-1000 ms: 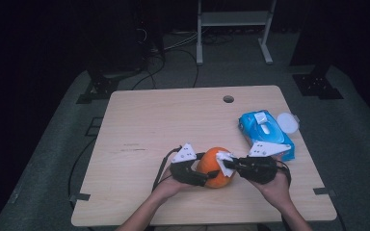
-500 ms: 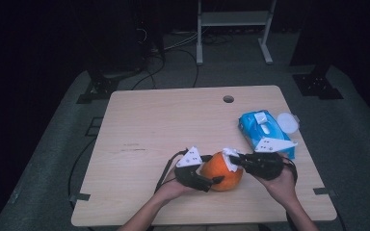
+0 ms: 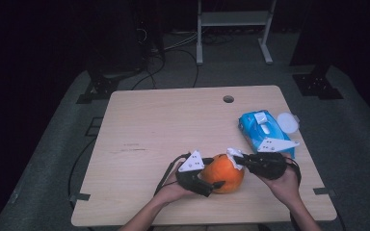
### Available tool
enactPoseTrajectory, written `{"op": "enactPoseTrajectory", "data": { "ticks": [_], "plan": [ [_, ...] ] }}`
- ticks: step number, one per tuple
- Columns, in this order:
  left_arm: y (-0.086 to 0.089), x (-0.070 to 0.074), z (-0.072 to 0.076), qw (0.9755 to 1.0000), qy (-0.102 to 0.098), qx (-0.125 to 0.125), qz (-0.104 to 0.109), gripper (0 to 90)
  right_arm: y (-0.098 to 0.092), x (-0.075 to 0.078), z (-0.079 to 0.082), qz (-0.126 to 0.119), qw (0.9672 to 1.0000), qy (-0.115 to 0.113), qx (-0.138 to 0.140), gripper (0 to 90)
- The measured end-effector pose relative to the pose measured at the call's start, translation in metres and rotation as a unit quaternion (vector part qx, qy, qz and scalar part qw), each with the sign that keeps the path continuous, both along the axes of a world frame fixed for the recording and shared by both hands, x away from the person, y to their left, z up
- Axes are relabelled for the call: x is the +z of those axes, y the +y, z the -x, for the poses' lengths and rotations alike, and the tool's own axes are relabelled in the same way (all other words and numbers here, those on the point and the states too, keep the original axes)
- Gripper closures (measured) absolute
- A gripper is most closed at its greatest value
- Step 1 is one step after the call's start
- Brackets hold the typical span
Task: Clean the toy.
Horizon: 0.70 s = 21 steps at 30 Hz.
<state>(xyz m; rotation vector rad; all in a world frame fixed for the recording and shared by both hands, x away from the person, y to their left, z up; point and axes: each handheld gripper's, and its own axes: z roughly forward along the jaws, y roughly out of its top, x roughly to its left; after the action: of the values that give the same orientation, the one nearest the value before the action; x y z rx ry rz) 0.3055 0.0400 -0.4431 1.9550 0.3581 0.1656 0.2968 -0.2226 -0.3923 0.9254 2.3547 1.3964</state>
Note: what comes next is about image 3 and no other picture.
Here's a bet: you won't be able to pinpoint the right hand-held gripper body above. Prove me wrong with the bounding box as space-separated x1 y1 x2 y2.
244 138 301 181

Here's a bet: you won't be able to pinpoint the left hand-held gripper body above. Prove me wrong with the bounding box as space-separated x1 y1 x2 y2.
175 149 215 198

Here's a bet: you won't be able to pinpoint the white wet wipe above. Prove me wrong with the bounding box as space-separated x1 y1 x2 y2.
225 147 246 171

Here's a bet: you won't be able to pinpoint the orange plush toy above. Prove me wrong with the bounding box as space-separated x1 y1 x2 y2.
199 153 246 195

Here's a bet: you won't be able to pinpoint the blue wet wipe pack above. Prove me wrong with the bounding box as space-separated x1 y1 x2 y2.
238 110 302 160

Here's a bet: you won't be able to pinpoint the person's right hand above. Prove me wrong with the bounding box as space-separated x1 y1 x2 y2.
260 153 302 210

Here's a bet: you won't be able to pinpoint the person's left hand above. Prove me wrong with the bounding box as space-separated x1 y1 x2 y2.
153 163 200 206

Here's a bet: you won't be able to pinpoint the dark tape strip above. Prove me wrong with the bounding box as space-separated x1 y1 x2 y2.
69 192 92 202
312 187 336 197

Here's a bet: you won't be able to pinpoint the black stand base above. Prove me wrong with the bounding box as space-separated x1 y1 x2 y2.
292 65 345 100
76 68 119 104

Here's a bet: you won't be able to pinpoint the white metal stand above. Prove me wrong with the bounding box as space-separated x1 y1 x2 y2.
196 0 278 66

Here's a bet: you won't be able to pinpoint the left hand-held gripper cable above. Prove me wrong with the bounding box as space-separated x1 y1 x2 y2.
153 153 192 197

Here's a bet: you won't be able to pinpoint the hand-held gripper cable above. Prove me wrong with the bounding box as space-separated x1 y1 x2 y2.
153 153 192 197
285 157 304 187

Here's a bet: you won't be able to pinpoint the right hand-held gripper cable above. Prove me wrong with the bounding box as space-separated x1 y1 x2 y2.
285 157 304 187

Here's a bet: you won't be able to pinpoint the black floor cable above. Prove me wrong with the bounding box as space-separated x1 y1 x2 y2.
67 138 97 206
131 51 167 90
165 47 200 89

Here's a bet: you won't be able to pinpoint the white floor cables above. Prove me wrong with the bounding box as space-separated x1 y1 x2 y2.
163 30 200 52

